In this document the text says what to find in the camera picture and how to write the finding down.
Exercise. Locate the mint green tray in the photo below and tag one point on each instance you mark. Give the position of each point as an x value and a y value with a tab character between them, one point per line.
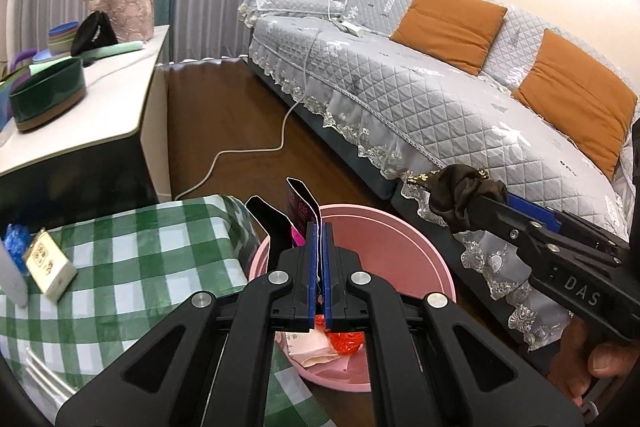
100	53

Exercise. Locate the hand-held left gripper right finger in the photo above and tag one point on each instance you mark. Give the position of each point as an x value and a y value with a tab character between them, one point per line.
328	257

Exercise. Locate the person's right hand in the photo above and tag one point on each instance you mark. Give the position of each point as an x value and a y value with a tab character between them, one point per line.
610	359

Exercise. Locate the black scrunchie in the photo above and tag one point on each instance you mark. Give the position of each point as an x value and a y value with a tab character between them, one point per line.
452	197

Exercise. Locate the white charger plug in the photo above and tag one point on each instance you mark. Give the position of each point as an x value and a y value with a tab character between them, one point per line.
349	28

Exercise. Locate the blue plastic plate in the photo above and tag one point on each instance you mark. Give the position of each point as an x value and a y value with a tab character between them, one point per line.
44	55

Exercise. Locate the white top coffee table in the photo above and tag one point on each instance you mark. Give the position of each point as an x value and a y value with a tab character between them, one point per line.
75	117

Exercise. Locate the grey quilted covered sofa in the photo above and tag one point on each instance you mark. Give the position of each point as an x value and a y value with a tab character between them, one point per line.
425	97

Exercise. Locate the green checked tablecloth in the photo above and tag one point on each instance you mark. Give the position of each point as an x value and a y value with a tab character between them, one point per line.
125	267

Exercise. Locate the blue wrapper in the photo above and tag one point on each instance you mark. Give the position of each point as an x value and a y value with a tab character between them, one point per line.
17	241

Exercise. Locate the black card package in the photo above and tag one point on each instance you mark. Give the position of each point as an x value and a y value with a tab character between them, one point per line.
272	222

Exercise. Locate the pink plastic basin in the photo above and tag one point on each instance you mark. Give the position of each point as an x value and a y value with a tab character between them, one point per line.
400	257

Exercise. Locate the pale ribbed paper cup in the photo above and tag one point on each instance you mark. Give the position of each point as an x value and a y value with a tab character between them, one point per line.
12	277

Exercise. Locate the pink lace basket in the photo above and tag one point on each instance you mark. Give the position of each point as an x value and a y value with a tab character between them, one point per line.
127	9

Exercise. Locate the purple plastic scoop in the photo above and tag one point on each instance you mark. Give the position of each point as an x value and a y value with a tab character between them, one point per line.
20	59

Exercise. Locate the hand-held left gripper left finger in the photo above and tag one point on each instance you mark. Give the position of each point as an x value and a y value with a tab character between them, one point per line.
314	257

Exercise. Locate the dark green round bowl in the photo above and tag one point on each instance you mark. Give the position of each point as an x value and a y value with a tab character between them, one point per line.
47	97

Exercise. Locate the black pouch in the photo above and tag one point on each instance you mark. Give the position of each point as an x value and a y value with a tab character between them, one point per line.
92	34

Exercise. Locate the red plastic bag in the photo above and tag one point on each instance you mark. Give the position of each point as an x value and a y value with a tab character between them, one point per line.
347	343

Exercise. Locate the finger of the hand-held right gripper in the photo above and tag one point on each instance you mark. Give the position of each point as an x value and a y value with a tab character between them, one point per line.
505	222
535	211

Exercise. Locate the stack of coloured plastic bowls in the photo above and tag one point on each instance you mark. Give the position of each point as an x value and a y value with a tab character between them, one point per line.
64	38

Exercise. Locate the cream tissue pack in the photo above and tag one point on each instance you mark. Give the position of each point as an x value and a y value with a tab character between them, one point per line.
47	264

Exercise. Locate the orange cushion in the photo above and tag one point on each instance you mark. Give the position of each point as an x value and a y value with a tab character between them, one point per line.
447	29
575	102

